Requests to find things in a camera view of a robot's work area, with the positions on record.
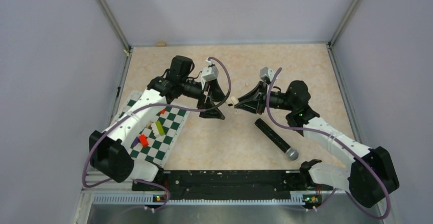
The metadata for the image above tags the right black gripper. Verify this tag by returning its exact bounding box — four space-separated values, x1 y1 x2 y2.
235 81 295 114

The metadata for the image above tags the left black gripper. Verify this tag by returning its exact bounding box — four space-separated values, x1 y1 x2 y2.
180 77 228 119

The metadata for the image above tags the white earbud charging case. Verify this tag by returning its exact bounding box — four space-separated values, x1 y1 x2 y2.
230 96 239 105

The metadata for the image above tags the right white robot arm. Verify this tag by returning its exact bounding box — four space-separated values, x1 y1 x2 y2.
234 80 399 208

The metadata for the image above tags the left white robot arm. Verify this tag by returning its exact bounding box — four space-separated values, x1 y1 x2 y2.
82 56 231 190

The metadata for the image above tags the green white lego brick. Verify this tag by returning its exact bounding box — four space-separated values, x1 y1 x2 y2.
151 120 165 138

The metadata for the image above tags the black microphone grey head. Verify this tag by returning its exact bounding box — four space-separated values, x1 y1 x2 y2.
254 118 299 161

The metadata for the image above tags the green white chessboard mat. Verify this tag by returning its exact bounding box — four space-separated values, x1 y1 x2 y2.
129 107 190 167

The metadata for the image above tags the purple toy block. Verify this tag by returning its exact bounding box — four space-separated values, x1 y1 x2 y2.
131 137 140 148

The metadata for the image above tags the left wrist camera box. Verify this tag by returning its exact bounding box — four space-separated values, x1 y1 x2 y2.
200 65 219 89

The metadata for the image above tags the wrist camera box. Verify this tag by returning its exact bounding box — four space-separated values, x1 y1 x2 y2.
259 67 275 84
200 65 219 89

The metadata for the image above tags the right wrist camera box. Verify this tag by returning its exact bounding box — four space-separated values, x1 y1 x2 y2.
259 67 275 84

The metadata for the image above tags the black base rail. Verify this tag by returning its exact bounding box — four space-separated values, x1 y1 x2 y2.
132 170 334 202

